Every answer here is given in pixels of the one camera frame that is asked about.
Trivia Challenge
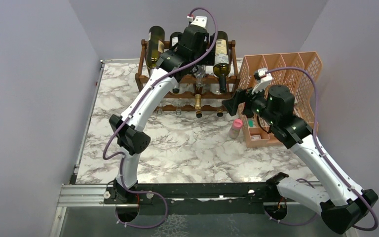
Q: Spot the dark bottle gold foil neck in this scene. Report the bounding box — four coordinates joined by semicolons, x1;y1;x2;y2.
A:
194;65;206;118

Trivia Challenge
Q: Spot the green wine bottle far left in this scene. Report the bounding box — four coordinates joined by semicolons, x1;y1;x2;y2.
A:
146;26;165;70

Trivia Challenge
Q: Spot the brown wooden wine rack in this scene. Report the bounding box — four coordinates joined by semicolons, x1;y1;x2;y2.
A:
135;39;241;113

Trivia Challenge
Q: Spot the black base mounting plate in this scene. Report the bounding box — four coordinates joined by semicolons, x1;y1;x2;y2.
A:
103;182;282;215

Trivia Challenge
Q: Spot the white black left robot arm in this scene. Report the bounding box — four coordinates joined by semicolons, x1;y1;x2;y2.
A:
110;25;218;203

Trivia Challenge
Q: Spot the orange plastic file organizer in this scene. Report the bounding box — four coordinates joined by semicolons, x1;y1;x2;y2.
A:
237;52;322;148

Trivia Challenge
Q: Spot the clear bottle in lower rack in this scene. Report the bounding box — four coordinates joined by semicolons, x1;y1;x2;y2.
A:
215;98;224;118

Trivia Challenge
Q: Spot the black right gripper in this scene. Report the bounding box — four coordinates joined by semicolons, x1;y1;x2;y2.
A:
223;81;278;125

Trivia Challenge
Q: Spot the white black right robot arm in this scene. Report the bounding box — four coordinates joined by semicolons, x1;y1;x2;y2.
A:
222;85;379;235

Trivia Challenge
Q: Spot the aluminium frame rail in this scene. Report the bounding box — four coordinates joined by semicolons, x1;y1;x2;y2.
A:
50;59;139;237

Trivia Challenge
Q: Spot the green wine bottle cream label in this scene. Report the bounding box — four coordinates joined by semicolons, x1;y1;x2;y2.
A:
213;31;230;94

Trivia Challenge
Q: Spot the pink capped small bottle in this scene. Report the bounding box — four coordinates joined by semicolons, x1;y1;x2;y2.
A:
228;118;243;139

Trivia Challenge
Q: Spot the green wine bottle white label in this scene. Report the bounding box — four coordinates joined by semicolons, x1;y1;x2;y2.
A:
169;32;183;49

